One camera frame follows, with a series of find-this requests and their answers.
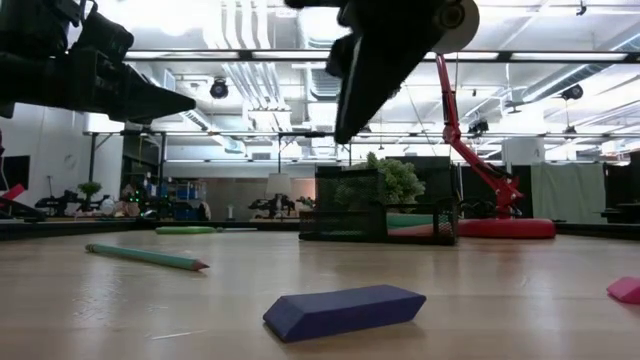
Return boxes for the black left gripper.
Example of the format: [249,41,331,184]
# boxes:
[0,47,196,125]

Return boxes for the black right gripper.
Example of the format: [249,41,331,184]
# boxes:
[284,0,454,145]

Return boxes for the green-handled scissors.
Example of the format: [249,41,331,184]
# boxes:
[154,225,259,236]

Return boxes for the teal pencil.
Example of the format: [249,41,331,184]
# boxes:
[84,242,211,273]

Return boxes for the blue eraser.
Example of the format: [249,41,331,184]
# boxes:
[262,284,428,345]

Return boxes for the pink eraser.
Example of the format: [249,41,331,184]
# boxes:
[606,276,640,305]

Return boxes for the black mesh desk organizer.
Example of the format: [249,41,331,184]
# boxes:
[298,168,460,246]

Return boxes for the black track spotlight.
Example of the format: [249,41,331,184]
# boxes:
[209,77,230,100]
[560,83,585,102]

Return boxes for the blue storage bins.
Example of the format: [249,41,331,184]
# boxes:
[172,180,207,221]

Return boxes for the small potted plant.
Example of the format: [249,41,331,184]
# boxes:
[77,180,103,217]

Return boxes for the green artificial succulent plant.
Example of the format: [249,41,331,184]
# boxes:
[349,151,427,206]

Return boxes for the dark flat monitor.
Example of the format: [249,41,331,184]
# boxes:
[0,154,31,192]

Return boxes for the red desk lamp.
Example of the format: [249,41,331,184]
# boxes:
[432,0,557,240]

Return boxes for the grey-green curtain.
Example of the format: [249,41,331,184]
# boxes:
[530,162,607,225]

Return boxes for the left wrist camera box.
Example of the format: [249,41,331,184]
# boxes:
[69,0,135,66]

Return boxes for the black metal rig frame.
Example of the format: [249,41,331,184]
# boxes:
[82,129,169,221]

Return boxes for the black frame crossbar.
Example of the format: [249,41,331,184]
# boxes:
[124,48,640,64]

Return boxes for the black table frame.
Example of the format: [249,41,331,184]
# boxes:
[0,217,640,242]

